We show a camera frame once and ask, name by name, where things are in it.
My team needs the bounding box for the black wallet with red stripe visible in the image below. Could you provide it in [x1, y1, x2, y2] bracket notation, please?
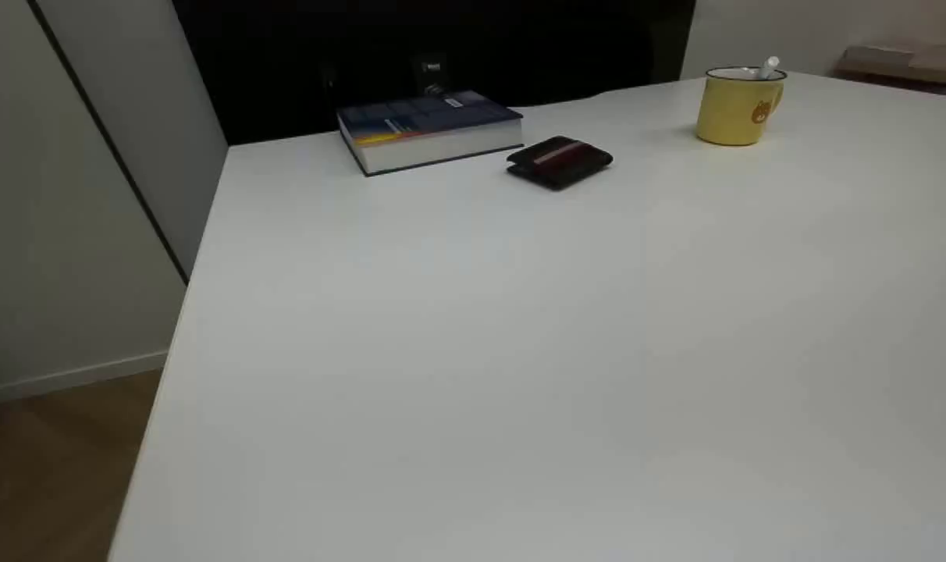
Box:
[504, 134, 614, 194]

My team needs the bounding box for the thick blue hardcover book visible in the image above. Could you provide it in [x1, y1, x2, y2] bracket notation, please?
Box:
[334, 89, 527, 179]

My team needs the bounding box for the yellow mug with orange print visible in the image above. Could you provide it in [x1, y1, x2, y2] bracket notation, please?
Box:
[693, 63, 789, 150]

